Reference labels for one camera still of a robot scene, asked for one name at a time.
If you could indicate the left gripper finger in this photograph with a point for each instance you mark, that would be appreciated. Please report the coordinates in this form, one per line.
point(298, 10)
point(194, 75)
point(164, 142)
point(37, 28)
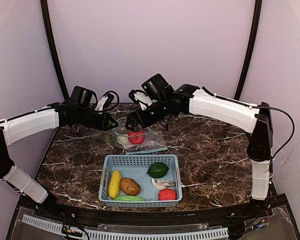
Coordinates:
point(113, 121)
point(112, 126)

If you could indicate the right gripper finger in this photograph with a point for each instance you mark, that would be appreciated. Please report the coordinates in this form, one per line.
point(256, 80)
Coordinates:
point(135, 128)
point(128, 125)

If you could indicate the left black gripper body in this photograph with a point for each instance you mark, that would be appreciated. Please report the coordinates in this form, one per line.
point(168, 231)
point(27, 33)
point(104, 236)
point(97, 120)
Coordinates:
point(103, 121)

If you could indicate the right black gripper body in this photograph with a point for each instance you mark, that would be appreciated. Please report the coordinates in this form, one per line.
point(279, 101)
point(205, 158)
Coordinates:
point(134, 119)

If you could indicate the red apple toy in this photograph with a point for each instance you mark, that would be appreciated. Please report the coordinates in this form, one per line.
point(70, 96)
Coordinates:
point(136, 138)

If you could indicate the clear zip top bag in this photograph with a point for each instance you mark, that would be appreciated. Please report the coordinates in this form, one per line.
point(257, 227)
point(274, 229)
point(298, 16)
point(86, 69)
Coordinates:
point(121, 130)

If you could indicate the clear zip bag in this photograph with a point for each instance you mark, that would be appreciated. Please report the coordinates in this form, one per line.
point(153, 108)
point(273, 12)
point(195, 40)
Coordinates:
point(121, 130)
point(154, 142)

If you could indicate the white bitter gourd toy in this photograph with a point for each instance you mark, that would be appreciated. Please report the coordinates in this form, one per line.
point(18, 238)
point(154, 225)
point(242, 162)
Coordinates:
point(124, 141)

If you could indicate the brown potato toy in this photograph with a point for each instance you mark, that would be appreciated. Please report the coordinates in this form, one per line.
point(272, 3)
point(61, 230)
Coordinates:
point(129, 186)

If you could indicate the white mushroom toy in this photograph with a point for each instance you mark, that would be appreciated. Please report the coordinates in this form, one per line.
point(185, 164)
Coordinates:
point(162, 184)

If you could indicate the green cucumber toy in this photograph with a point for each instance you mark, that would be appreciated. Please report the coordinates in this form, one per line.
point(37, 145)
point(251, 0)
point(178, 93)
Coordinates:
point(128, 198)

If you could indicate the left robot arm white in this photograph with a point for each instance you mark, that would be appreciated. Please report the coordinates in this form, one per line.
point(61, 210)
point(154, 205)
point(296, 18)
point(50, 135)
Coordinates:
point(82, 107)

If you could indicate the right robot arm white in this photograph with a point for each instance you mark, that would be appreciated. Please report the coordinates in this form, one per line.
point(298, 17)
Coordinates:
point(158, 99)

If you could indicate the light blue plastic basket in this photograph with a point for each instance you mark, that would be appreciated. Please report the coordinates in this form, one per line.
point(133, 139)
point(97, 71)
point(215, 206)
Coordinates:
point(135, 167)

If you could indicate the green round fruit toy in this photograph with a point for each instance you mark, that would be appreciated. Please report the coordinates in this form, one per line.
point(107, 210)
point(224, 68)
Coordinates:
point(157, 170)

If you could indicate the yellow corn toy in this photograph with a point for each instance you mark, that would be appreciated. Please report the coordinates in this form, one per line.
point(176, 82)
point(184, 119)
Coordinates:
point(114, 184)

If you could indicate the red raspberry toy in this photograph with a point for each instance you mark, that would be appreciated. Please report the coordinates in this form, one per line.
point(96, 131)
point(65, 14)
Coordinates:
point(167, 195)

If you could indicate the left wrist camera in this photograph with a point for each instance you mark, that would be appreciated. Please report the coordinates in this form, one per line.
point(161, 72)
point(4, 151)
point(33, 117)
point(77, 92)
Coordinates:
point(104, 102)

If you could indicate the left black frame post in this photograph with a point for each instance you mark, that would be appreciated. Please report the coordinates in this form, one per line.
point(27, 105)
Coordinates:
point(52, 47)

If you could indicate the black frame post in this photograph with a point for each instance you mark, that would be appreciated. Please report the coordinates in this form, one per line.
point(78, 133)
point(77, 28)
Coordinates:
point(249, 49)
point(52, 47)

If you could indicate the black aluminium frame rail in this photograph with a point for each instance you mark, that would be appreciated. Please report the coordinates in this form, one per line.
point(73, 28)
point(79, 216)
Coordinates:
point(227, 216)

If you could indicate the grey slotted cable duct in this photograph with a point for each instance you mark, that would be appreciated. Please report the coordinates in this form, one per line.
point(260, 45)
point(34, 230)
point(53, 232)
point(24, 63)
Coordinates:
point(128, 232)

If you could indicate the right black frame post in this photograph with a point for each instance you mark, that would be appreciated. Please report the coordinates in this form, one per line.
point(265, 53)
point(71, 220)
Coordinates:
point(249, 49)

